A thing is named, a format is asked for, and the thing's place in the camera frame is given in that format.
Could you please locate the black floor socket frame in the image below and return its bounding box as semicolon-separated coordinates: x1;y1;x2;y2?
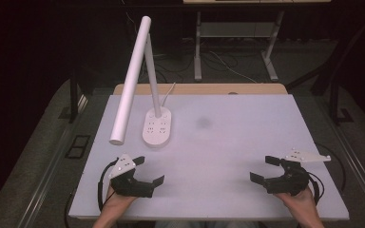
65;134;91;160

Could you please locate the person's right hand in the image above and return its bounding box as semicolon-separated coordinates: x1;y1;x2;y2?
274;185;321;221

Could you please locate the dark metal stand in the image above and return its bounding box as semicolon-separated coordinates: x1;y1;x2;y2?
58;67;91;124
286;18;355;126

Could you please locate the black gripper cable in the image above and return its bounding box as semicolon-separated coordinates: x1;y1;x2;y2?
306;171;326;205
96;157;122;213

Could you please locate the white desk lamp with socket base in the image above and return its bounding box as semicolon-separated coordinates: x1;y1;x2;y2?
108;15;173;147

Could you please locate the person's left hand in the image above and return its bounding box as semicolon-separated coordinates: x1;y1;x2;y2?
100;185;139;219

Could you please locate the white foam board mat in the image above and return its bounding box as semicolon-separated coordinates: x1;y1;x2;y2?
68;93;350;221

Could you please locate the white floor cable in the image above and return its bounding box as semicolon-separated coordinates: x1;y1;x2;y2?
208;50;259;85

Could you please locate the white metal desk frame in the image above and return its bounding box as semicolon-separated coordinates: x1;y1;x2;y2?
193;10;285;83

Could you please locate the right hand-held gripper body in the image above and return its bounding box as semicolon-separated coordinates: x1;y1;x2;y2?
263;149;332;196

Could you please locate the thin black cable loop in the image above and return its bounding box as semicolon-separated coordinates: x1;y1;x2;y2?
315;142;347;193

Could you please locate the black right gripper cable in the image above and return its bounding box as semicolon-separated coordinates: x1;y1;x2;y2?
306;171;326;205

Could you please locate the white lamp cable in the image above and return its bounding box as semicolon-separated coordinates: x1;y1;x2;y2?
161;82;176;108

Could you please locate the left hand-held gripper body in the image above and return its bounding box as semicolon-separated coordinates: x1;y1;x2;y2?
108;153;155;199

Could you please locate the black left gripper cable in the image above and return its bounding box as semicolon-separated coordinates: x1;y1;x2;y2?
96;157;122;213

